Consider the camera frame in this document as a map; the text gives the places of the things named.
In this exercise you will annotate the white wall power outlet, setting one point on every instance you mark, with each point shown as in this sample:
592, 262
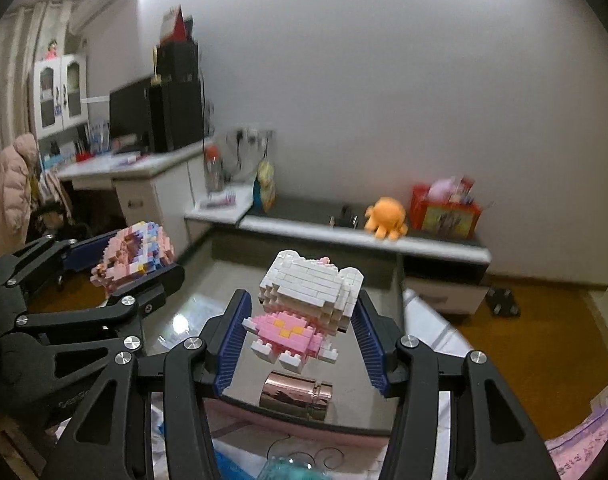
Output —
254, 135

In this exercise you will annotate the pink printed cloth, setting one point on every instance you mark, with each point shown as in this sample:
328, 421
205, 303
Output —
578, 445

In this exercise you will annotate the white cat brick figure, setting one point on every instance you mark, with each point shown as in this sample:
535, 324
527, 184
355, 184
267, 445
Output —
304, 285

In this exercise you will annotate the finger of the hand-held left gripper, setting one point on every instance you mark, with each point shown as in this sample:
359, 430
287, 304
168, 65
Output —
154, 290
84, 255

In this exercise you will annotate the yellow snack bag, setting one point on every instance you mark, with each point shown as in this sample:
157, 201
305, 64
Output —
266, 185

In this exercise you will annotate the white desk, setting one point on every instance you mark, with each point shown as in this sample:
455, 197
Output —
149, 195

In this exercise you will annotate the black computer tower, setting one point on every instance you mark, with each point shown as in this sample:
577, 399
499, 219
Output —
176, 115

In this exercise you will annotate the orange octopus plush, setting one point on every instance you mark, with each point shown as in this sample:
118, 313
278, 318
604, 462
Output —
386, 215

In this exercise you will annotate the teal plastic case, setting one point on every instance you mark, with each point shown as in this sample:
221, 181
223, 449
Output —
284, 470

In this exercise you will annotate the small pink doll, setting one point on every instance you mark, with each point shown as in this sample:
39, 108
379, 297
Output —
52, 50

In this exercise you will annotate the red desk calendar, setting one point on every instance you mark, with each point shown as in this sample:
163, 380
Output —
176, 25

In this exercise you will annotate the red storage crate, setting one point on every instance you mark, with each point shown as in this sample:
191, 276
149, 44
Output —
448, 220

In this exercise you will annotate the red paper packet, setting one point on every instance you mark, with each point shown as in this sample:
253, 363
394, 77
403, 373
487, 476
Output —
467, 190

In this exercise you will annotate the black floor scale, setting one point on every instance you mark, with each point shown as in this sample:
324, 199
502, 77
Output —
503, 302

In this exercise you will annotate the beige curtain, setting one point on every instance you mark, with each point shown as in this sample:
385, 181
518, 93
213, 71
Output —
14, 75

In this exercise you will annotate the small white bedside cabinet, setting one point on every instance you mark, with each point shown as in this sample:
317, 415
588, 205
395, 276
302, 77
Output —
219, 215

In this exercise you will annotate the black computer monitor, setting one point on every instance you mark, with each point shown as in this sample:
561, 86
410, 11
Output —
129, 110

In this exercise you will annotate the low dark-topped cabinet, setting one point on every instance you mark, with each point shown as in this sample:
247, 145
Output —
309, 210

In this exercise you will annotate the red desk tray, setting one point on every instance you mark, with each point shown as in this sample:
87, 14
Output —
82, 157

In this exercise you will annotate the white air conditioner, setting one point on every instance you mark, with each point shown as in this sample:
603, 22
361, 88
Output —
99, 7

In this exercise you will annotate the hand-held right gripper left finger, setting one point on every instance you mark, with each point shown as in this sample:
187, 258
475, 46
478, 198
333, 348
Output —
231, 345

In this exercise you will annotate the clear bottle red cap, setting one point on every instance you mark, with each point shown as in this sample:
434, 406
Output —
214, 170

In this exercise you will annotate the row of books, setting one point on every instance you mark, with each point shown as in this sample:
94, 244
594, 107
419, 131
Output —
79, 142

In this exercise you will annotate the pink plush toy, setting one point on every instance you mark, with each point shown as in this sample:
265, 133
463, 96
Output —
441, 189

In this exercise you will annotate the rose gold metal tube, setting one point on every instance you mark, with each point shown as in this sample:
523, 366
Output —
289, 392

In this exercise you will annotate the white glass-door cabinet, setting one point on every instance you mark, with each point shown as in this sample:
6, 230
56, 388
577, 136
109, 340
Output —
59, 95

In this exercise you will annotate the striped hanging cloth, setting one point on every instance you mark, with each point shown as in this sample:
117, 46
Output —
54, 192

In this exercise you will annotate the pink brick toy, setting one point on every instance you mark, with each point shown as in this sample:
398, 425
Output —
134, 255

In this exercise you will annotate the black speaker box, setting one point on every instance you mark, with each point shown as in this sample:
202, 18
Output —
176, 60

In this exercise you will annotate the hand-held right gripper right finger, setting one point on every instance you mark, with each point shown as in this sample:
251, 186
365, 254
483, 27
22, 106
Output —
371, 345

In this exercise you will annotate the pink flat packet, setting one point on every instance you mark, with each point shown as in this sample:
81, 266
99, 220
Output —
218, 201

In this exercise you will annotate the small black gadget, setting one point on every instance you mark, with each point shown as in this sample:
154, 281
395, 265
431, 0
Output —
344, 217

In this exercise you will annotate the pink down coat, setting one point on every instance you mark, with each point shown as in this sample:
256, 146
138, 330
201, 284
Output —
11, 190

